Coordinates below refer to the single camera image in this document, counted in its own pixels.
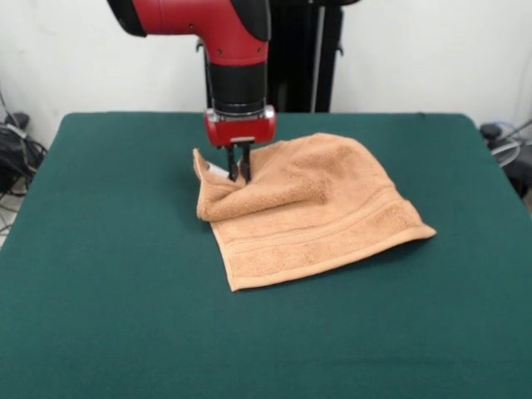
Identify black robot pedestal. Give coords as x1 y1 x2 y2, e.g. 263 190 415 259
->
195 0 346 114

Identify tan terry towel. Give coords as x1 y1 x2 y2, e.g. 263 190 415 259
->
191 131 437 293

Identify black cable bundle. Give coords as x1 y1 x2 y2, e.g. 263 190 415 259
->
0 124 49 199

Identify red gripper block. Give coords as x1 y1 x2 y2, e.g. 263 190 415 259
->
203 105 278 183

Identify dark green table cloth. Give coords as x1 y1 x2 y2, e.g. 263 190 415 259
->
0 111 532 399

